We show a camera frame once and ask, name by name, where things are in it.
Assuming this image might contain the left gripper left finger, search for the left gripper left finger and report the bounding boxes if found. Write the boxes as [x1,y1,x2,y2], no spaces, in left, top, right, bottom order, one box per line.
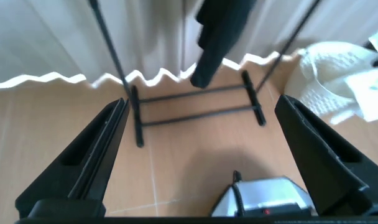
[14,98,131,218]

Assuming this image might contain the white laundry basket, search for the white laundry basket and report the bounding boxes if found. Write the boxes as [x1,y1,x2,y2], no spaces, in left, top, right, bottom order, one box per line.
[283,41,378,118]

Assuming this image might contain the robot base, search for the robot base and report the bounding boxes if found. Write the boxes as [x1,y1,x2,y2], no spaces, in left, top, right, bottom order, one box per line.
[210,170,318,218]

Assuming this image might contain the black shorts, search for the black shorts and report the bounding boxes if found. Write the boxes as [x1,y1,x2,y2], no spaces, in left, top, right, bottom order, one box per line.
[190,0,259,90]

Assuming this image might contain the beige curtain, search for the beige curtain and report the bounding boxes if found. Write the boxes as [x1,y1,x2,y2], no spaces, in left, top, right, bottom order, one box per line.
[0,0,378,91]

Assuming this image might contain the black clothes rack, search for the black clothes rack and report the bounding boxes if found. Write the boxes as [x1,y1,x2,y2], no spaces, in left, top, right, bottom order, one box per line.
[88,0,321,149]

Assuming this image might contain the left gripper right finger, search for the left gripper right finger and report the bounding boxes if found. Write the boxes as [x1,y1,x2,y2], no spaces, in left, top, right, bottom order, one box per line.
[274,95,378,217]

